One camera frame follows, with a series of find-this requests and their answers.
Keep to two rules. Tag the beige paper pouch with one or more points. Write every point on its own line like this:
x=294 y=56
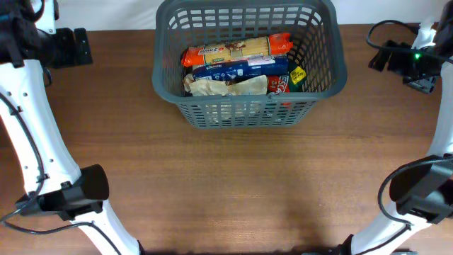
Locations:
x=187 y=81
x=254 y=86

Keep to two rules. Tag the San Remo spaghetti packet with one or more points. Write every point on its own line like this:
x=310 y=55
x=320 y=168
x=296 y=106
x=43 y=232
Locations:
x=276 y=44

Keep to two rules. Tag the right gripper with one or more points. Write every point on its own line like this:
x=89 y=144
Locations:
x=396 y=64

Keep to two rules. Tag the Kleenex tissue multipack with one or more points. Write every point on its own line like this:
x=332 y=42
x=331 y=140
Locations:
x=243 y=69

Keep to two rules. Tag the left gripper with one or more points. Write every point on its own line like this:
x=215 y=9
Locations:
x=71 y=54

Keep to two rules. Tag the grey plastic basket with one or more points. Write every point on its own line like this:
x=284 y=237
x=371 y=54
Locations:
x=317 y=49

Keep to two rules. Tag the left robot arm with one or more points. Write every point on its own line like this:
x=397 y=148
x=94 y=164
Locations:
x=31 y=46

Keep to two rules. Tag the green Nescafe coffee bag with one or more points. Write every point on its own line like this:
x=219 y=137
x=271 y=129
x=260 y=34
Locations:
x=293 y=81

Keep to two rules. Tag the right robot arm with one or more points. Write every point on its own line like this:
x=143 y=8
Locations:
x=418 y=194

